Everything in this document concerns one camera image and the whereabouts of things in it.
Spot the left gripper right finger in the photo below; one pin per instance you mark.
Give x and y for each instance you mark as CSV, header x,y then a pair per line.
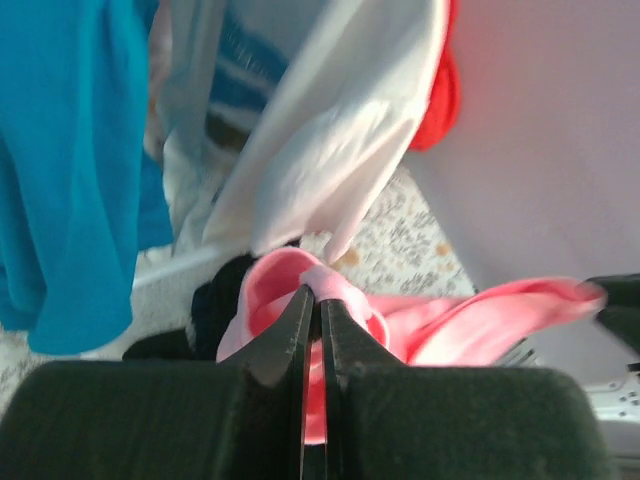
x,y
386,420

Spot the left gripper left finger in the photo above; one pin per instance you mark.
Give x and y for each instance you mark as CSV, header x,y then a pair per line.
x,y
242,418

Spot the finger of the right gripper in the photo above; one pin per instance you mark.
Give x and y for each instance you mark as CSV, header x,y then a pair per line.
x,y
620,315

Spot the pink t shirt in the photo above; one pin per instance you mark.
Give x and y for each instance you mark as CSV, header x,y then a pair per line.
x,y
420,331

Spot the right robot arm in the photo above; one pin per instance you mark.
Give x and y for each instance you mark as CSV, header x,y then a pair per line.
x,y
616,402

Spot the red hanging t shirt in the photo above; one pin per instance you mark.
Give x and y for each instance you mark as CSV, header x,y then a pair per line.
x,y
444,103

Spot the teal t shirt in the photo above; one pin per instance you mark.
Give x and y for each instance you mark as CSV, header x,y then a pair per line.
x,y
80,199

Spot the white t shirt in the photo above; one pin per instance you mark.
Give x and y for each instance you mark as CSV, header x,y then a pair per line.
x,y
277,119

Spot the black garment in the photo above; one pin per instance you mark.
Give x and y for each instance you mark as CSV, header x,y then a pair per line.
x,y
213,306

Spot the white laundry basket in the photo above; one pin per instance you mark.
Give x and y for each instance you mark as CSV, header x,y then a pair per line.
x,y
161,298

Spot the floral mat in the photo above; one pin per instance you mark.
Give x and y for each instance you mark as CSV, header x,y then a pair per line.
x,y
399,249

